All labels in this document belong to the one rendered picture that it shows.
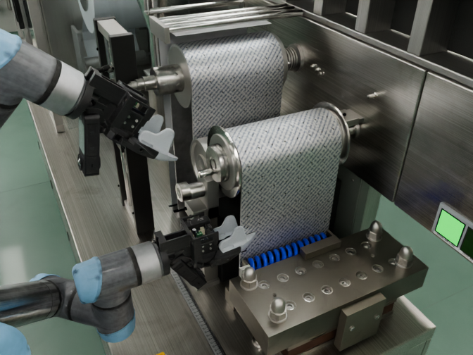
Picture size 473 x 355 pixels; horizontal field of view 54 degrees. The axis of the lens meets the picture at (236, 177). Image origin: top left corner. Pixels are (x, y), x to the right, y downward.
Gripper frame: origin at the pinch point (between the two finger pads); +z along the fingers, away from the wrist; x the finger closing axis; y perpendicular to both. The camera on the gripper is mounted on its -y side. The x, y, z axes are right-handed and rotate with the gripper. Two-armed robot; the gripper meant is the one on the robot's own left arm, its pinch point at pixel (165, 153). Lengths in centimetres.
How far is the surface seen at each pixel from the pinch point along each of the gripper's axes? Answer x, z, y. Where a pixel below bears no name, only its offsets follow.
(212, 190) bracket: -0.1, 14.4, -2.6
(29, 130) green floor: 286, 69, -117
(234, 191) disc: -6.6, 13.7, 1.3
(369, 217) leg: 6, 76, 8
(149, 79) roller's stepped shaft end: 23.1, 0.5, 6.8
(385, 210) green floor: 86, 209, 4
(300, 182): -7.1, 26.5, 9.4
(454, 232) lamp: -32, 41, 20
